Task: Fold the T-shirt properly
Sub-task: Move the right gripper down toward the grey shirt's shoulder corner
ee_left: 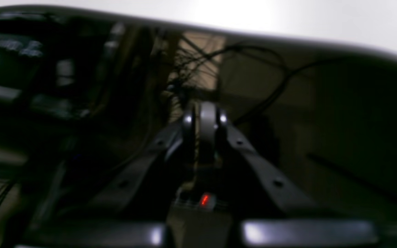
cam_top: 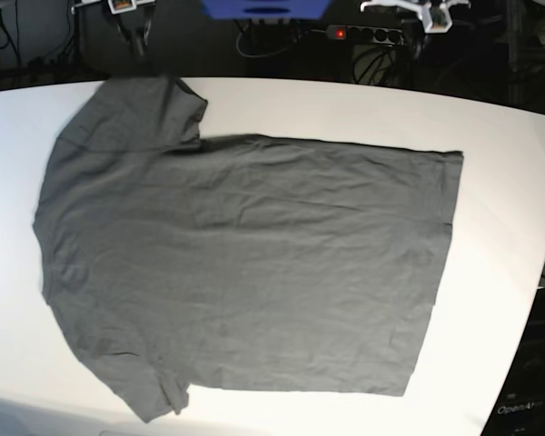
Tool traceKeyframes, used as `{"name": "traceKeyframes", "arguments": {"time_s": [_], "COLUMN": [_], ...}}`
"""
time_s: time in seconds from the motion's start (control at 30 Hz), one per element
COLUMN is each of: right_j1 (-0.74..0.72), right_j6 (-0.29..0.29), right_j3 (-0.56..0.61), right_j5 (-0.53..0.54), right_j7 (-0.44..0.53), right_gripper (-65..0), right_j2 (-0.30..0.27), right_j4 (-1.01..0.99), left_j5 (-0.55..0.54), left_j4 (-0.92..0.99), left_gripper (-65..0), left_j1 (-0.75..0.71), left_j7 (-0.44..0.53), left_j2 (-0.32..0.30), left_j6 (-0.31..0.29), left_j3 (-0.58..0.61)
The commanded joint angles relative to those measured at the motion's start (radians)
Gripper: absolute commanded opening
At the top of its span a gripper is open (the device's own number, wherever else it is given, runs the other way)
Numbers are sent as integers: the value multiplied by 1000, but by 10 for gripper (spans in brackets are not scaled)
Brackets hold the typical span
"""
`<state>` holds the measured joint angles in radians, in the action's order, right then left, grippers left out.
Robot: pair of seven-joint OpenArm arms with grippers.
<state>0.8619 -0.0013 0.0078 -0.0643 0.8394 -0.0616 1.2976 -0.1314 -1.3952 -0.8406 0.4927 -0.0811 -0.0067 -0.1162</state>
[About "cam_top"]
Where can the black OpenArm base box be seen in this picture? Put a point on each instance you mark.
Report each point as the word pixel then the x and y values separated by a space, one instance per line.
pixel 520 407

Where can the blue box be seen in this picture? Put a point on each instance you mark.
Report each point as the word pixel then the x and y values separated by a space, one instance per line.
pixel 257 9

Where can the grey T-shirt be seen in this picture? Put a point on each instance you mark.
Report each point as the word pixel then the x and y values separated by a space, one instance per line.
pixel 241 262

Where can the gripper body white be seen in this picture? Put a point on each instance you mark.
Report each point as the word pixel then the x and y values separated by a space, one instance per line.
pixel 435 16
pixel 115 7

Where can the black power strip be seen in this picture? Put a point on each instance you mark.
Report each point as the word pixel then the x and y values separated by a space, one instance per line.
pixel 364 35

